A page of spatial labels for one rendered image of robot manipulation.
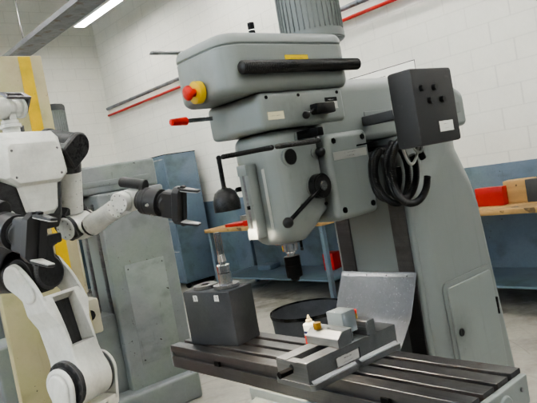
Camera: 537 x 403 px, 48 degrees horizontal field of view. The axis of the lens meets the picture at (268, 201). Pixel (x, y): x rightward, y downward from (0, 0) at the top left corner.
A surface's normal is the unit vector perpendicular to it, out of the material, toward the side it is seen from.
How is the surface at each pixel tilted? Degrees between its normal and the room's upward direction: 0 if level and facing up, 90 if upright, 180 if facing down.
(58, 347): 90
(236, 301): 90
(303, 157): 90
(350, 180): 90
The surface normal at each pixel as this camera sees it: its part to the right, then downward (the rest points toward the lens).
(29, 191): 0.85, -0.12
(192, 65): -0.74, 0.17
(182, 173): 0.65, -0.07
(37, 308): -0.49, 0.14
